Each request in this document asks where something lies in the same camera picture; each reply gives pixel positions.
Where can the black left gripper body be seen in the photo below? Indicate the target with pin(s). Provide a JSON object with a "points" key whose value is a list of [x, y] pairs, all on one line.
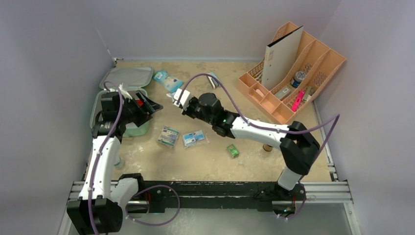
{"points": [[134, 113]]}

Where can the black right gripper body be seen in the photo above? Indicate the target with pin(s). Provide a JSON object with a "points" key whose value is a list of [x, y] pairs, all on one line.
{"points": [[188, 107]]}

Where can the white gauze dressing packet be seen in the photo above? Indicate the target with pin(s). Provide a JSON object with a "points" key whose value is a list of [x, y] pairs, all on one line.
{"points": [[171, 96]]}

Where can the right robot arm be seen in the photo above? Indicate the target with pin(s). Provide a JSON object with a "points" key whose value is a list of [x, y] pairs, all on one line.
{"points": [[298, 146]]}

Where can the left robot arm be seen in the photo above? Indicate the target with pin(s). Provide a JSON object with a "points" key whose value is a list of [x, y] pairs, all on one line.
{"points": [[99, 209]]}

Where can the green small medicine box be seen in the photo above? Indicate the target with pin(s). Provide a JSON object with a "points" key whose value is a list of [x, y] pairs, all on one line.
{"points": [[233, 151]]}

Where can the clear zip bag of pads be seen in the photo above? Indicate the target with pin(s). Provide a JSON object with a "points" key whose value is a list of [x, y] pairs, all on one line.
{"points": [[194, 138]]}

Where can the blue white wipes packet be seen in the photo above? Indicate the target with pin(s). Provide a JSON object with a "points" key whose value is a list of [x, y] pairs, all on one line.
{"points": [[168, 81]]}

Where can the green white mask packet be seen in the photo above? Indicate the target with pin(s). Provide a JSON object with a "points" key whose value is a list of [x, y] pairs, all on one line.
{"points": [[168, 136]]}

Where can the pink eraser in organizer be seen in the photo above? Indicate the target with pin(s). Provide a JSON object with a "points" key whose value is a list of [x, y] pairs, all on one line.
{"points": [[260, 93]]}

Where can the brown bottle orange cap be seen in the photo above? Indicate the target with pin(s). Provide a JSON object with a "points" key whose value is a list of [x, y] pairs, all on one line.
{"points": [[267, 148]]}

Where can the grey box in organizer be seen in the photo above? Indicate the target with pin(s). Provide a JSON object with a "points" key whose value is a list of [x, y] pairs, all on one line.
{"points": [[283, 92]]}

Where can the pink marker in organizer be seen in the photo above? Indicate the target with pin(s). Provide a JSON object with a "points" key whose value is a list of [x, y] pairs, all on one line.
{"points": [[298, 100]]}

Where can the white folder in organizer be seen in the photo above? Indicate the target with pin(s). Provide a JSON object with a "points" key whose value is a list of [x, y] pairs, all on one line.
{"points": [[280, 55]]}

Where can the pink desk organizer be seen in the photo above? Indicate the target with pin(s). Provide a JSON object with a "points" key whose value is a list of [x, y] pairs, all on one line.
{"points": [[295, 69]]}

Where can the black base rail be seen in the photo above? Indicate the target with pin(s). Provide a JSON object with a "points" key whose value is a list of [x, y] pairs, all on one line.
{"points": [[260, 196]]}

